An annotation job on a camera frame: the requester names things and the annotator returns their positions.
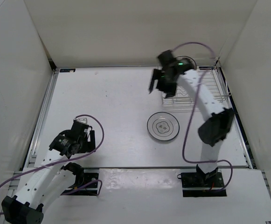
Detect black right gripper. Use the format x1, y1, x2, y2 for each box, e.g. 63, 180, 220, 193
148, 69, 178, 99

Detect glass plate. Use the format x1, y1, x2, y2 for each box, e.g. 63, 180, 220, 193
146, 112, 180, 142

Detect orange sunburst plate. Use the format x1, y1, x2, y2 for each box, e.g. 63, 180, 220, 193
176, 55, 197, 70

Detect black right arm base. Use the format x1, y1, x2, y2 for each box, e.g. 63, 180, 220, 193
177, 172, 227, 197

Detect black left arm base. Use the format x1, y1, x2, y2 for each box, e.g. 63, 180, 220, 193
63, 168, 100, 196

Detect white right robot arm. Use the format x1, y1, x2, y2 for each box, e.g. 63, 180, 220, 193
149, 59, 235, 187

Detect blue label sticker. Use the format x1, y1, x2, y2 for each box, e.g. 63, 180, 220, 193
59, 68, 76, 73

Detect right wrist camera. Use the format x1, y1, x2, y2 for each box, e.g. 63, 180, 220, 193
157, 49, 177, 70

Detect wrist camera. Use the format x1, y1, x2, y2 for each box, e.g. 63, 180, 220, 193
73, 117, 88, 126
157, 49, 177, 70

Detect wire dish rack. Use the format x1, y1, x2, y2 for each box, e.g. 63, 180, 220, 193
162, 66, 229, 116

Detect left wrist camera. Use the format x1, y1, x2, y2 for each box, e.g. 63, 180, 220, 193
73, 117, 88, 126

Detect aluminium table rail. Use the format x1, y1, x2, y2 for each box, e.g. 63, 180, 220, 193
20, 70, 59, 171

